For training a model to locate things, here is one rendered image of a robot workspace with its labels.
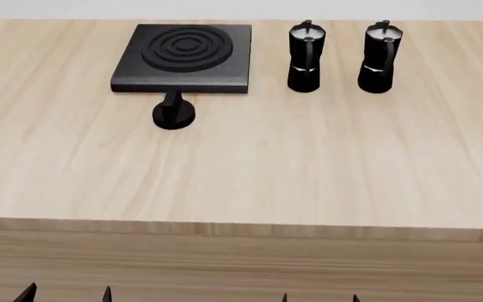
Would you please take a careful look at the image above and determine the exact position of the black round stove knob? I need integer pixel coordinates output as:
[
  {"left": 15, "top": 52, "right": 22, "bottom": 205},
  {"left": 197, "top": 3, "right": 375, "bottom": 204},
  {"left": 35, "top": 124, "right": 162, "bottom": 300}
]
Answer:
[{"left": 152, "top": 89, "right": 197, "bottom": 131}]

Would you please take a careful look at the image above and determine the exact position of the black square stove plate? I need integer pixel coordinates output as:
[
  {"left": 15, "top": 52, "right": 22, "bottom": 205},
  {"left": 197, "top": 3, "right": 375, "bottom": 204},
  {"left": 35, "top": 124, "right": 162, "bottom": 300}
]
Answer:
[{"left": 110, "top": 23, "right": 254, "bottom": 95}]

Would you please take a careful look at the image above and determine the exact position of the black moka pot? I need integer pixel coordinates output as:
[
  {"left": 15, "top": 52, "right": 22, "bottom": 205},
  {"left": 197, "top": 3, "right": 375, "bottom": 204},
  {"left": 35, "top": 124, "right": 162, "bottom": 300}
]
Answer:
[
  {"left": 287, "top": 19, "right": 327, "bottom": 93},
  {"left": 356, "top": 20, "right": 404, "bottom": 95}
]

